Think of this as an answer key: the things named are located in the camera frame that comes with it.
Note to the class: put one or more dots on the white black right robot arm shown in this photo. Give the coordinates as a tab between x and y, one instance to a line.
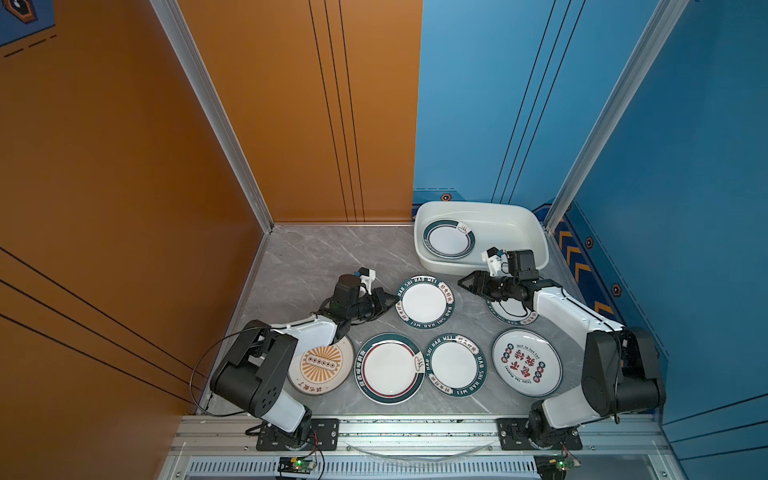
621	371

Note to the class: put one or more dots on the green lettered rim plate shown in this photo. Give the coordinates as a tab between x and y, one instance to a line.
455	365
512	312
425	302

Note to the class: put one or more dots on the white plastic bin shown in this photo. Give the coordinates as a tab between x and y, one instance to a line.
506	227

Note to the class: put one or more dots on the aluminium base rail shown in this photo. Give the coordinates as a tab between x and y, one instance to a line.
419	435

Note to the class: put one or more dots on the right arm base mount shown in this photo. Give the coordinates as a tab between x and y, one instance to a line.
520	434

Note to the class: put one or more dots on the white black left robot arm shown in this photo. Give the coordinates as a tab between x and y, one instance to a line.
253	371

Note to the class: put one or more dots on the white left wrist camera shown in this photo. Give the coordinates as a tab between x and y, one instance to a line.
367	277

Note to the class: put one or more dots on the aluminium corner post right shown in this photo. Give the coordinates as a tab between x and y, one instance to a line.
653	38

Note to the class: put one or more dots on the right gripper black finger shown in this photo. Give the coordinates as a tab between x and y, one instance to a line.
481	276
476	285

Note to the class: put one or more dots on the green circuit board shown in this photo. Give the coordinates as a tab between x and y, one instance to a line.
555	467
300	468

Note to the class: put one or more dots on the green circuit board left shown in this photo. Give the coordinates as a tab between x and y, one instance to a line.
300	468

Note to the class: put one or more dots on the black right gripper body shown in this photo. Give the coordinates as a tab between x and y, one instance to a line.
504	286

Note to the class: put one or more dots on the aluminium corner post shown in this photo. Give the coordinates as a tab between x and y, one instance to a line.
653	38
177	31

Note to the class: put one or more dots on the aluminium corner post left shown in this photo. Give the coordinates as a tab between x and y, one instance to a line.
177	31

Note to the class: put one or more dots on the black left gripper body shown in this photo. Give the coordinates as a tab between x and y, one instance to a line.
365	309

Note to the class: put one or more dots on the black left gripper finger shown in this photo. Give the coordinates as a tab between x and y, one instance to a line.
379	293
386	305

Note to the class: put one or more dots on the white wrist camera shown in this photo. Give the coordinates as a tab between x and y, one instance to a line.
496	261
367	277

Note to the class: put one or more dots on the green circuit board right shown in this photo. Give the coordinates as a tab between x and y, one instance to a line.
555	467

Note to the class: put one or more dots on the white plate red characters right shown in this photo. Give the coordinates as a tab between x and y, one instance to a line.
527	363

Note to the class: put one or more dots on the orange sunburst plate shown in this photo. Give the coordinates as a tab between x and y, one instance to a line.
323	369

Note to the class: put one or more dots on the small green red rim plate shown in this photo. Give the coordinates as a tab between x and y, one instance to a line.
449	239

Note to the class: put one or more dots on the front green red rim plate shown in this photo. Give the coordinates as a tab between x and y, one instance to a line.
389	368

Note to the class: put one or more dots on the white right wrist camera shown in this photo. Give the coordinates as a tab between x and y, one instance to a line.
496	261

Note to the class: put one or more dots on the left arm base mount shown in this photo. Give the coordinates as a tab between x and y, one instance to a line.
316	432

